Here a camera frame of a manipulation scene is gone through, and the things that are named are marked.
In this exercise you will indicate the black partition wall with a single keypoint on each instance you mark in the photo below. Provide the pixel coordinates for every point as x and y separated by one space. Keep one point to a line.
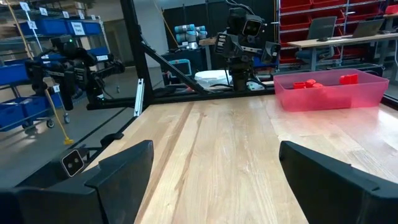
211 15

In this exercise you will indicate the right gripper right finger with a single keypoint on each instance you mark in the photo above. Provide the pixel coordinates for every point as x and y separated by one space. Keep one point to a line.
335 205

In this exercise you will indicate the black background robot arm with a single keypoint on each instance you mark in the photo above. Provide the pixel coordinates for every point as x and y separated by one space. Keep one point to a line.
68 49

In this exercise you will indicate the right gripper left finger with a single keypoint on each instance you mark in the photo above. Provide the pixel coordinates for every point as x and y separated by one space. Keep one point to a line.
77 208

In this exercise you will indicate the blue storage bin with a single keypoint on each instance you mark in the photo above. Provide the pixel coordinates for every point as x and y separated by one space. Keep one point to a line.
53 57
12 74
93 28
53 28
259 62
18 112
93 51

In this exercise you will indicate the white plastic container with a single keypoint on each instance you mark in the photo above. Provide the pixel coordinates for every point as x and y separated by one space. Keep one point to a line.
211 77

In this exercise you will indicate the black equipment cart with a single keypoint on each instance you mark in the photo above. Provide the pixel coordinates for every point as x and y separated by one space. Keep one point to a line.
199 59

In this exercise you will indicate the metal shelf rack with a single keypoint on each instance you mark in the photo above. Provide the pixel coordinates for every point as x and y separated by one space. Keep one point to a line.
311 10

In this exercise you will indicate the aluminium strip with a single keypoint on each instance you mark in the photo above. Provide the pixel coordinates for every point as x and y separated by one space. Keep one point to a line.
139 99

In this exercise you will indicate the silver metal bracket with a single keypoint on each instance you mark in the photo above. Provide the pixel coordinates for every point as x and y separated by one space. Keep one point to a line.
256 86

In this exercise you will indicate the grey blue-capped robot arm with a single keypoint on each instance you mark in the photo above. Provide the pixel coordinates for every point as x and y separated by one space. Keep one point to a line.
186 35

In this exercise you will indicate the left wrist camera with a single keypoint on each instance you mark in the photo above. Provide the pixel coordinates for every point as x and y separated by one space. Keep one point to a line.
252 26

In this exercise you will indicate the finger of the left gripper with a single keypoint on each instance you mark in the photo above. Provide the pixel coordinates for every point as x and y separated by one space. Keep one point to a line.
222 43
271 53

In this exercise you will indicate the metal utility cart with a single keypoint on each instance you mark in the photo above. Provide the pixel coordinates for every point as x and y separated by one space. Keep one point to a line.
50 124

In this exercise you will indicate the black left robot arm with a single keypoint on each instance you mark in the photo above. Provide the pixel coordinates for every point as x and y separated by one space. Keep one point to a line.
241 74

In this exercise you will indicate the black equipment box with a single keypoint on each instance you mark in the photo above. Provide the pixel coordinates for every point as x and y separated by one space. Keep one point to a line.
367 66

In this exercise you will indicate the grey laptop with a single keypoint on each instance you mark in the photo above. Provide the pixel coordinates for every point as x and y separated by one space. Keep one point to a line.
368 28

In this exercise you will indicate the red tray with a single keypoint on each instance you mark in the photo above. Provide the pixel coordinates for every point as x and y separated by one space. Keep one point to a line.
391 9

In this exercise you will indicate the pink translucent bin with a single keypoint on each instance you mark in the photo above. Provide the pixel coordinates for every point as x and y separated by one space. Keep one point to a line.
357 96

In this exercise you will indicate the wooden work table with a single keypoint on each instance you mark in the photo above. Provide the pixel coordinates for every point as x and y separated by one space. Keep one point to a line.
342 41

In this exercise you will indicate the table-level camera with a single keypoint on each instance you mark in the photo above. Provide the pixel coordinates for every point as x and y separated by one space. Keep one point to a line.
72 162

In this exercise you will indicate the small teal-framed screen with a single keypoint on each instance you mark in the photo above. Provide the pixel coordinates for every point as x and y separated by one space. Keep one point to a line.
182 68

